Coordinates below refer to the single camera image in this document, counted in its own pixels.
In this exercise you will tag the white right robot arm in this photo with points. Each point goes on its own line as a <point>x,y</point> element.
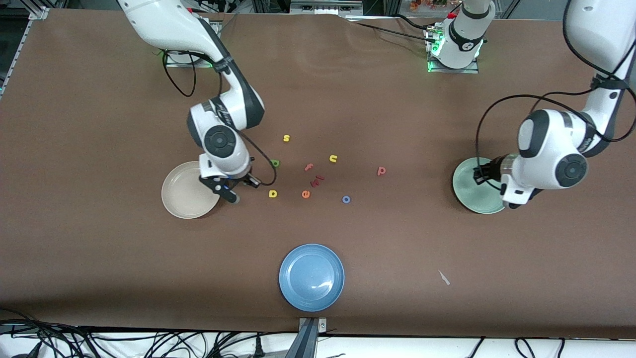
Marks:
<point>218,141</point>

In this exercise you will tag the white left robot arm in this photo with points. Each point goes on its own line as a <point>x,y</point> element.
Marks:
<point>551,149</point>

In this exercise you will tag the green plate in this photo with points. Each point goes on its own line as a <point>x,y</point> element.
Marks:
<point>464,194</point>

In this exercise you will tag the beige plate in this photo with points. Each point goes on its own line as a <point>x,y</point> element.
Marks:
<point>184,196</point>

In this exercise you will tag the white paper scrap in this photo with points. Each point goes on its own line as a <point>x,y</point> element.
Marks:
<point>443,277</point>

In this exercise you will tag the blue plate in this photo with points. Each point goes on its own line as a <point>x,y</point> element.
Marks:
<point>311,277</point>

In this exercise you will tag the brown paper table cover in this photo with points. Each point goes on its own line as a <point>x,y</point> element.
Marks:
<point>348,99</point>

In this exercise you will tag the orange decoration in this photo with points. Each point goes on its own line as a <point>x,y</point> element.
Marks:
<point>422,4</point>

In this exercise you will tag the grey power strip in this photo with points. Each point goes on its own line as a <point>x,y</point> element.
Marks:
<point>323,7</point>

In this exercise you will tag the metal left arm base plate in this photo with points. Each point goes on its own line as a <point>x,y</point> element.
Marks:
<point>452,70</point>

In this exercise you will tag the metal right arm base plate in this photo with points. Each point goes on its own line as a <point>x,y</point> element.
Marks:
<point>179,62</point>

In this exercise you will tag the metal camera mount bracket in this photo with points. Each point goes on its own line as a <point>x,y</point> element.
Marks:
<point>309,338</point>

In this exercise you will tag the long aluminium table rail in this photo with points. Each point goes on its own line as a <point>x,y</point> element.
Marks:
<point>24,35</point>

